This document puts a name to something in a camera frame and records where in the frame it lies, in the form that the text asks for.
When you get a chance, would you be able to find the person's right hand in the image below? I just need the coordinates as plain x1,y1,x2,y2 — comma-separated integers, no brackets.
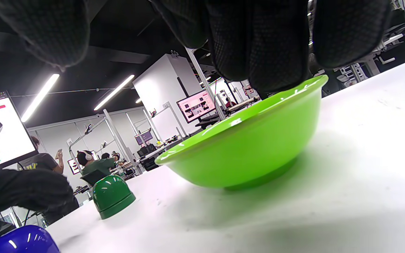
0,0,393,93

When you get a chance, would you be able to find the person's left hand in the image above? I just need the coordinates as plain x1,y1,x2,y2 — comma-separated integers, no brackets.
0,153,75,238

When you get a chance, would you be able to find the blue dice cup cover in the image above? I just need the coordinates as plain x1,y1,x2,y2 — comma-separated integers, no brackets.
0,225,60,253

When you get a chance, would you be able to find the green dice cup cover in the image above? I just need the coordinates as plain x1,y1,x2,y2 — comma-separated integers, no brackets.
92,175,136,220

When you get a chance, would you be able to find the lime green plastic bowl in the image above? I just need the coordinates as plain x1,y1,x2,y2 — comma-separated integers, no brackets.
154,74,329,191

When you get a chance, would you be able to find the large display screen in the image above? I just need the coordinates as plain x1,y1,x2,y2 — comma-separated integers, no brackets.
0,91,38,168

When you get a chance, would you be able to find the ceiling light strip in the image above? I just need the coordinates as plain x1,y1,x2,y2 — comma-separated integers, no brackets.
21,74,59,122
94,75,135,111

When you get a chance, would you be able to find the small computer monitor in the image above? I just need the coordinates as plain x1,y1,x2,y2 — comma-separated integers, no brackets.
135,129,154,146

